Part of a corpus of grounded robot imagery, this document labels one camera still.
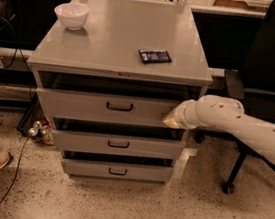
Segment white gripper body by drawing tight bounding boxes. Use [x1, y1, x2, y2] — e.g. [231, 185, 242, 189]
[176, 99, 199, 130]

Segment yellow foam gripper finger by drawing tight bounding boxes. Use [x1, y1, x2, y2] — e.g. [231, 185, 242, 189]
[162, 107, 180, 129]

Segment grey top drawer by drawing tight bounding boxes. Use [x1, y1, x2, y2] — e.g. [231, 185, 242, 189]
[37, 74, 190, 127]

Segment grey drawer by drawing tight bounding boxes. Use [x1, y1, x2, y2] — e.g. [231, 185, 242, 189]
[52, 119, 185, 160]
[37, 74, 190, 127]
[62, 151, 173, 184]

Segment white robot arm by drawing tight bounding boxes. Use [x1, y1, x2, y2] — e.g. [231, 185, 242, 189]
[159, 95, 275, 219]

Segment grey middle drawer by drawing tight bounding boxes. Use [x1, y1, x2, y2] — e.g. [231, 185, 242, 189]
[52, 119, 185, 160]

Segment grey bottom drawer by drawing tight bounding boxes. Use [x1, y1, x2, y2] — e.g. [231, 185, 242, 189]
[62, 151, 173, 184]

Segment grey drawer cabinet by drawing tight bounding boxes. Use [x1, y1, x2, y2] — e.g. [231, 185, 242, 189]
[13, 0, 223, 195]

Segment dark blue snack packet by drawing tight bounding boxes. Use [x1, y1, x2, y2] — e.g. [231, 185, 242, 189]
[138, 49, 172, 64]

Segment black office chair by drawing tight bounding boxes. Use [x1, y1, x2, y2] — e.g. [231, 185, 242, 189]
[196, 0, 275, 194]

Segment plastic bottles on floor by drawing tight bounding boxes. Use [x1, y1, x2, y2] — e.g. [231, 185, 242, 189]
[27, 121, 54, 146]

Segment white bowl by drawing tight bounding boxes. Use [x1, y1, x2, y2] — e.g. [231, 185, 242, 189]
[55, 3, 89, 31]

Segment black top drawer handle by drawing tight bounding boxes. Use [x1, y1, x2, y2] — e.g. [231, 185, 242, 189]
[106, 102, 134, 112]

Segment black hanging cable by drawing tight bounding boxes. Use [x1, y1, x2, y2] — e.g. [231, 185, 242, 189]
[0, 0, 49, 102]

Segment black floor cable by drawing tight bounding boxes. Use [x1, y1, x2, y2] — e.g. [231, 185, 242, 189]
[0, 132, 30, 219]

